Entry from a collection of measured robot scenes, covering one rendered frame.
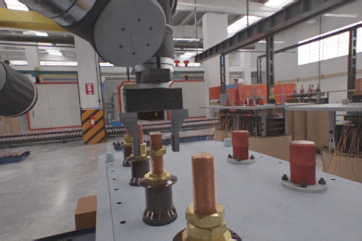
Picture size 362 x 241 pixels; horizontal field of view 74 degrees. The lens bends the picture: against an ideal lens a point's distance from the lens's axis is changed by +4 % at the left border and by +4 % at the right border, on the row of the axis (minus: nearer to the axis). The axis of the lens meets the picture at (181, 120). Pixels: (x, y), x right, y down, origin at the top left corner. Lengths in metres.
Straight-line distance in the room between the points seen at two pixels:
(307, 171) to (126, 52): 0.63
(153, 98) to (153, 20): 0.23
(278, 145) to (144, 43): 2.87
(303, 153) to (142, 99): 0.50
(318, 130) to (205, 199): 7.19
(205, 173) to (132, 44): 0.19
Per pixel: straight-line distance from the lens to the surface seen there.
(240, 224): 0.58
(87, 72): 10.88
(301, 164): 0.79
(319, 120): 7.43
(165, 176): 0.56
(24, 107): 0.92
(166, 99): 0.53
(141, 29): 0.34
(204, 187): 0.30
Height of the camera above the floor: 1.64
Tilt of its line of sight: 5 degrees down
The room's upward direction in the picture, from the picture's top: 3 degrees counter-clockwise
